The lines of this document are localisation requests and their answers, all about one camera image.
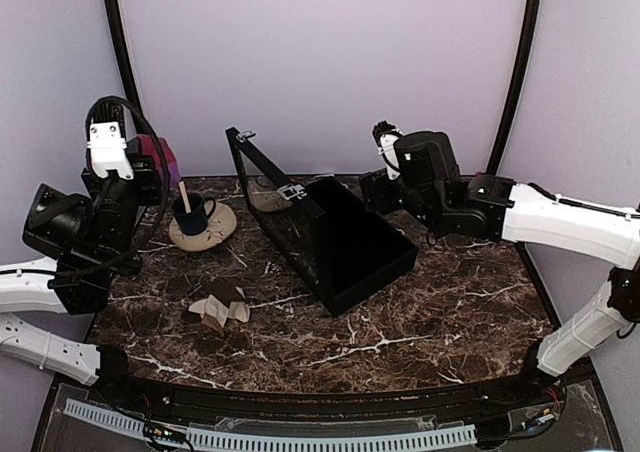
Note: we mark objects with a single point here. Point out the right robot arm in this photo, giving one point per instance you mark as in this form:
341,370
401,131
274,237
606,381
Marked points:
421,176

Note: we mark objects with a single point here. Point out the dark blue mug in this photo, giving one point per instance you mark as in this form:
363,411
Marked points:
197,221

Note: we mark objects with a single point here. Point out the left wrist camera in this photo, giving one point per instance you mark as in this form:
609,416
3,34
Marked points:
106,140

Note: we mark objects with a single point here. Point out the black frame post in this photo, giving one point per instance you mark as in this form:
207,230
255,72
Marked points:
516,83
123,61

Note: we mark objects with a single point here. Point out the green circuit board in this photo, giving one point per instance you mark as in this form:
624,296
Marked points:
163,434

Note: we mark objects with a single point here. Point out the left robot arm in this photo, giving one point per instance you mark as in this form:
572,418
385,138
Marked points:
85,240

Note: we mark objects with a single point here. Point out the wooden stir stick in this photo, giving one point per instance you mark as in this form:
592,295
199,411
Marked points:
185,197

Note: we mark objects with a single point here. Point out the black front rail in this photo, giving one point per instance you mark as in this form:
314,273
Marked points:
199,385

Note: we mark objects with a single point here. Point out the left black frame post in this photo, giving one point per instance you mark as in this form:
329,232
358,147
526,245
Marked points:
123,61

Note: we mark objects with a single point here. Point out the magenta purple sock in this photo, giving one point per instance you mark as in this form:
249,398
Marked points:
164,161

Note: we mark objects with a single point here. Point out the black display box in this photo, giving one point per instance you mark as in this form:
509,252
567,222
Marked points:
342,252

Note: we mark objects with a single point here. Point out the white cable duct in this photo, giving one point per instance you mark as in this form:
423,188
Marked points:
254,435

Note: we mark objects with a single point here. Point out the cream brown sock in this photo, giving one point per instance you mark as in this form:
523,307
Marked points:
226,303

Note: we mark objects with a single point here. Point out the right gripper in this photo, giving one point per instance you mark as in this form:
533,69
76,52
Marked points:
375,193

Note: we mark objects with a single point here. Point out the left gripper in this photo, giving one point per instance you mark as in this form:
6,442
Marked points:
148,168

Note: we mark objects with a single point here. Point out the right black frame post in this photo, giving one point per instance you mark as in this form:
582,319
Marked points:
516,83

